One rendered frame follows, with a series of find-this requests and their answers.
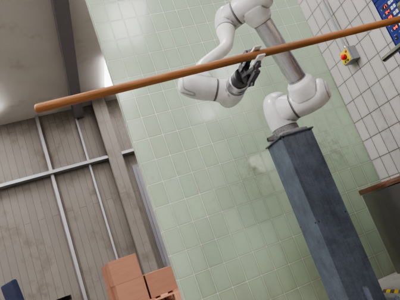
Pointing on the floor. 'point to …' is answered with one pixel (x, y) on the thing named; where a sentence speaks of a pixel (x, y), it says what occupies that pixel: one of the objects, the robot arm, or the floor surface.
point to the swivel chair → (12, 291)
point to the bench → (386, 215)
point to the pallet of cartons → (138, 281)
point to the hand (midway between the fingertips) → (256, 55)
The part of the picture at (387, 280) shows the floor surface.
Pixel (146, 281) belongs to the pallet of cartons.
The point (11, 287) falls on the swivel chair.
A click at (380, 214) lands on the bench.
